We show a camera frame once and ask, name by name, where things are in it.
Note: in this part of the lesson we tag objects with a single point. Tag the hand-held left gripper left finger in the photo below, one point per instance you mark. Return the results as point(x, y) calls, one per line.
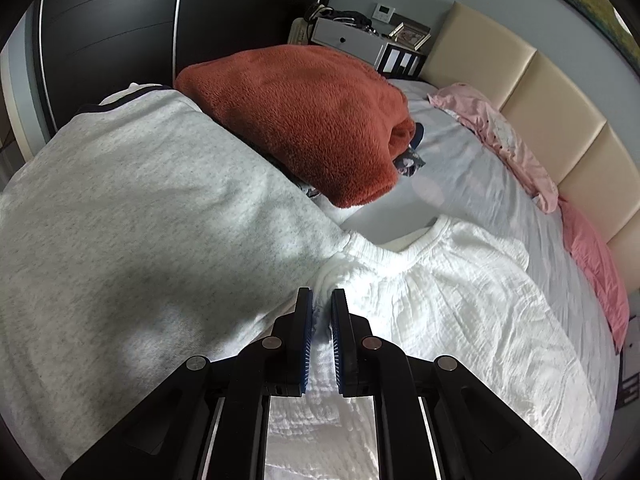
point(306, 340)

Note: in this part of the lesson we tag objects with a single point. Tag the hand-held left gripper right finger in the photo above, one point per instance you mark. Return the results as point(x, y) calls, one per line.
point(337, 340)

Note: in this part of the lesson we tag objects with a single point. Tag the white textured garment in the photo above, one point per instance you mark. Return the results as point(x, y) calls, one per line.
point(450, 320)

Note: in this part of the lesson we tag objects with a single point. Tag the dark patterned garment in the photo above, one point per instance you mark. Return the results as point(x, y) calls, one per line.
point(407, 160)

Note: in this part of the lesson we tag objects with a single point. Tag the grey polka dot bed sheet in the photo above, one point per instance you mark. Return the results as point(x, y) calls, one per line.
point(475, 170)

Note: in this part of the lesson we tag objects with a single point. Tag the rust orange fleece garment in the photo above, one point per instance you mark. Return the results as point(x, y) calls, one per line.
point(300, 120)

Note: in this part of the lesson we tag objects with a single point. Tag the light grey sweatshirt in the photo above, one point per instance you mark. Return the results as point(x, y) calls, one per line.
point(125, 210)

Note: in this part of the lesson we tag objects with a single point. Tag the light pink printed pillow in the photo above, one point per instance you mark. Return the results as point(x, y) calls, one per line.
point(500, 140)

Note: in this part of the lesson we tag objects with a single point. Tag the beige fabric bag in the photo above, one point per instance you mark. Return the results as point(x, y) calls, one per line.
point(300, 31)

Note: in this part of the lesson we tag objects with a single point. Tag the beige padded headboard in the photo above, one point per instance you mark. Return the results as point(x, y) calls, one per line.
point(550, 100)

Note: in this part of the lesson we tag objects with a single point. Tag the dark wardrobe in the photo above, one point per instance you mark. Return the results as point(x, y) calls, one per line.
point(110, 25)

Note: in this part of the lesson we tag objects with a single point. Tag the picture frame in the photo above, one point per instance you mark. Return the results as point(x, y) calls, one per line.
point(411, 35)

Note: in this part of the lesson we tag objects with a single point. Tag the white wall thermostat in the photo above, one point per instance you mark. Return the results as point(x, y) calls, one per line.
point(384, 11)

